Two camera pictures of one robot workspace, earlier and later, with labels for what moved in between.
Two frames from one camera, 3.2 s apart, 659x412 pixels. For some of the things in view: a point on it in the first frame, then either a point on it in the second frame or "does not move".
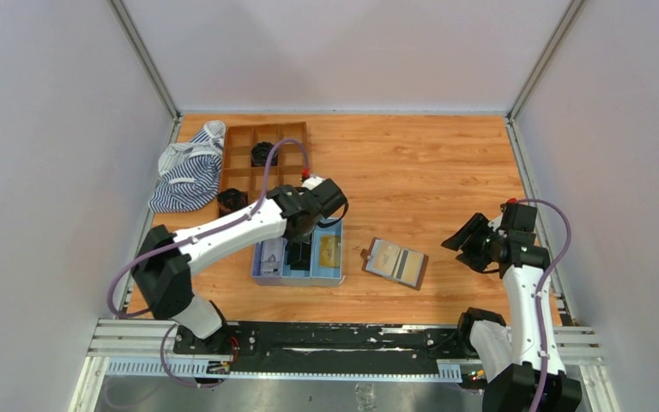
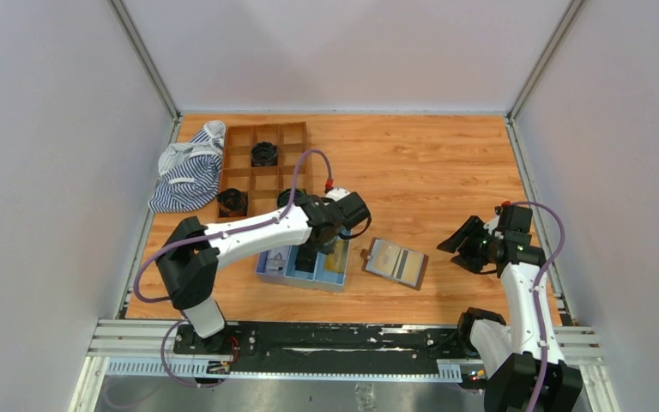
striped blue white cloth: x=190 y=172 does not move
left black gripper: x=300 y=250 -> x=308 y=255
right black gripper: x=474 y=243 does not move
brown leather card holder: x=403 y=265 does not move
